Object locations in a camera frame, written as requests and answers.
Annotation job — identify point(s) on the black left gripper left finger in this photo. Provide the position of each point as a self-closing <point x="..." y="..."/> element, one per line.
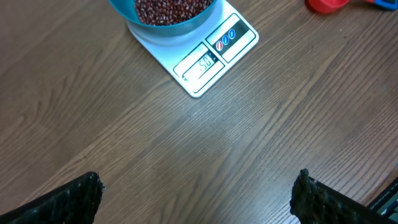
<point x="74" y="202"/>

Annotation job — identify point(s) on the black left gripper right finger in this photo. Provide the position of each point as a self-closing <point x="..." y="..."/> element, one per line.
<point x="315" y="202"/>

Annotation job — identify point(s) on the orange scoop with blue handle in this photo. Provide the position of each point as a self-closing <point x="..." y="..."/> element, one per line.
<point x="331" y="6"/>

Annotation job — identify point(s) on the blue bowl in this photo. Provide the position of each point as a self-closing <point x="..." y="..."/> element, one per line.
<point x="127" y="10"/>

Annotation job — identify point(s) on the red beans in bowl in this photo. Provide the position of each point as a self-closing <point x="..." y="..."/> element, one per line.
<point x="169" y="12"/>

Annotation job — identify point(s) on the white digital kitchen scale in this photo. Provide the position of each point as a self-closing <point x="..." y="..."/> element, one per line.
<point x="198" y="59"/>

